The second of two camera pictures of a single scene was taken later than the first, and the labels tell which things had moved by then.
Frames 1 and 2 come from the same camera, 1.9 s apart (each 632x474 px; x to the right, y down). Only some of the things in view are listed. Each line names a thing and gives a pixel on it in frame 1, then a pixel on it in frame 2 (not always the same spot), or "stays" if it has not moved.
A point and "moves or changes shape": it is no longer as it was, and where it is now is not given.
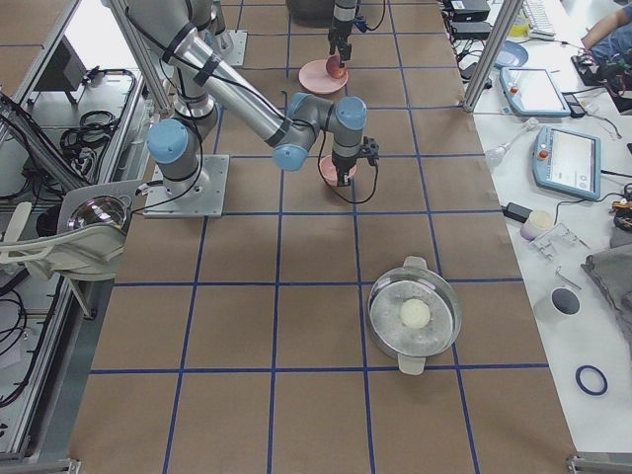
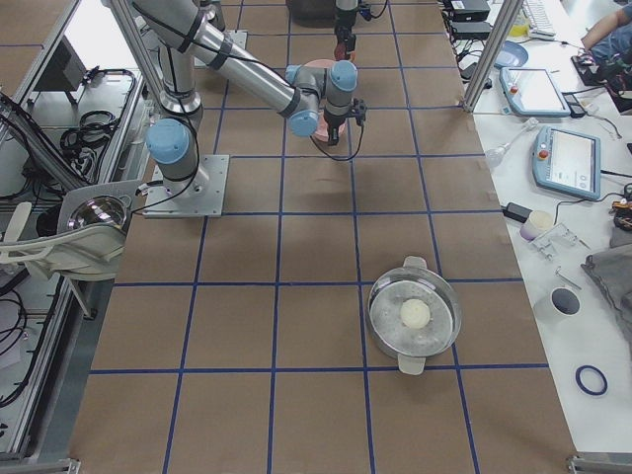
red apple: (334, 69) moves or changes shape
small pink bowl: (329, 171) moves or changes shape
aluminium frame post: (505, 22) stays
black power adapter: (516, 212) stays
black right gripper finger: (341, 176) -> (331, 141)
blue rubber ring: (584, 387) stays
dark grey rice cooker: (311, 13) stays
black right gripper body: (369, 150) -> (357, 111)
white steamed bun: (415, 313) stays
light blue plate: (512, 54) stays
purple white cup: (538, 222) stays
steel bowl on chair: (103, 208) stays
